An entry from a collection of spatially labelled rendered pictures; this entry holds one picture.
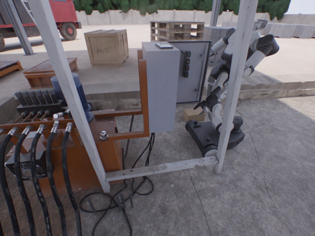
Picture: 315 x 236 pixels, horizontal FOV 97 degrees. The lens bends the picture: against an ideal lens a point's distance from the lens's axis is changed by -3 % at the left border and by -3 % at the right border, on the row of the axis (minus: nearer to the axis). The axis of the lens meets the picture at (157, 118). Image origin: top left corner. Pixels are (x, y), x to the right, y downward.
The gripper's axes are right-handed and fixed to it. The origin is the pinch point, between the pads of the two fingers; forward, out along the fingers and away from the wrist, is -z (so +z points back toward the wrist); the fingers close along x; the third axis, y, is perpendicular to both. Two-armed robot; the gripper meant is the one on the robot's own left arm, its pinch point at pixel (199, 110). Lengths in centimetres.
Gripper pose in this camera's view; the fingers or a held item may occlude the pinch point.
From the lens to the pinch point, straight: 140.9
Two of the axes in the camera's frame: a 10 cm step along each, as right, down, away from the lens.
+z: 7.2, -6.5, -2.4
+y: 2.8, 5.8, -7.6
